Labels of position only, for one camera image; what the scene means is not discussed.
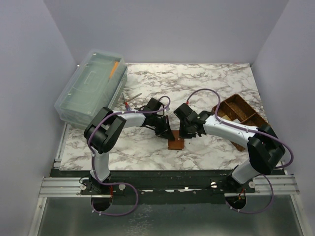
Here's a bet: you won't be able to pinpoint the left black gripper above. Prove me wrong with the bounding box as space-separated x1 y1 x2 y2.
150 116 175 141

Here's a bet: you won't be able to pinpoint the brown leather card holder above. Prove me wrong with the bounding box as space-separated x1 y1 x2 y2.
168 130 185 150

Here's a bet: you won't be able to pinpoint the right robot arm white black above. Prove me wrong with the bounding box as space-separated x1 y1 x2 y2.
174 103 285 193

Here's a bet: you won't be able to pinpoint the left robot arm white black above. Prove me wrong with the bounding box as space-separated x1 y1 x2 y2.
84 98 175 194

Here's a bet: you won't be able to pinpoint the silver cards in tray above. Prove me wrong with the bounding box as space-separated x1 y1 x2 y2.
222 115 241 123

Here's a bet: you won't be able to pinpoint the brown woven wicker tray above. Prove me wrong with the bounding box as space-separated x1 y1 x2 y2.
212 93 271 152

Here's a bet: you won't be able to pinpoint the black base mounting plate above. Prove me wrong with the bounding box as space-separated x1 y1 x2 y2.
81 170 255 205

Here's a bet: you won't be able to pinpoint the clear plastic storage box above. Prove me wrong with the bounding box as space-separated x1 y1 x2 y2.
55 50 127 130

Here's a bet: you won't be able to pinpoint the orange pencil in box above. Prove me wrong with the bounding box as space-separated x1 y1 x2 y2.
109 61 120 79

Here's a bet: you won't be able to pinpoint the aluminium rail frame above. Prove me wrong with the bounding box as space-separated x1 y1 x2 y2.
29 160 313 236

